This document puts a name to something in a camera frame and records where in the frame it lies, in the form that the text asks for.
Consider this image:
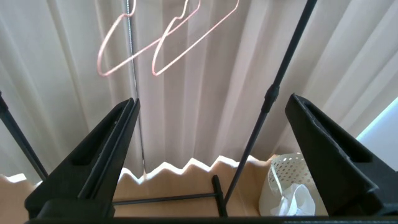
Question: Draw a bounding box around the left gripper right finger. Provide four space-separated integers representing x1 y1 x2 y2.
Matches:
285 93 398 217

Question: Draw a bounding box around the black clothes rack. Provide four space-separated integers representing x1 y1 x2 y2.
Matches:
0 0 318 218

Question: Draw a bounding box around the beige curtain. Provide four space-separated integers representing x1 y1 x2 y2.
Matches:
0 0 398 184

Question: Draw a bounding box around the pink clothes hanger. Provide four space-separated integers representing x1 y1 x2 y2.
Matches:
96 0 201 78
151 0 241 77

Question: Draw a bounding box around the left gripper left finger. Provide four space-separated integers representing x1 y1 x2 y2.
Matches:
24 98 141 218

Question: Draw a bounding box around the white laundry basket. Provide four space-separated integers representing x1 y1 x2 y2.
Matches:
258 152 329 217

